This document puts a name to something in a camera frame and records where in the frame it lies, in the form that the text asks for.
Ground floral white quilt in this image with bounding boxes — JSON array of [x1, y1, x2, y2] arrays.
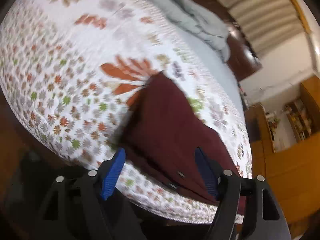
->
[[0, 0, 253, 225]]

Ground white air conditioner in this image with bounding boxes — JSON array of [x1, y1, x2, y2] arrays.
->
[[309, 32, 320, 77]]

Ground dark wooden headboard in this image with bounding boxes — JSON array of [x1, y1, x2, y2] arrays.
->
[[193, 0, 263, 82]]

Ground wooden wardrobe shelf unit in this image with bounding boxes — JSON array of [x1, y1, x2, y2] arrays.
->
[[245, 75, 319, 238]]

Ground beige pleated curtain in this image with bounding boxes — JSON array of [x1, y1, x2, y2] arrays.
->
[[219, 0, 311, 57]]

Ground light blue bed sheet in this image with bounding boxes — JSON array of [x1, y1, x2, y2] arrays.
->
[[175, 24, 247, 120]]

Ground grey blue blanket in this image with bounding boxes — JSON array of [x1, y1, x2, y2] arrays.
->
[[170, 0, 231, 62]]

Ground maroon pants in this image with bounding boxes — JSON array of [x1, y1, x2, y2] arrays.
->
[[119, 73, 237, 205]]

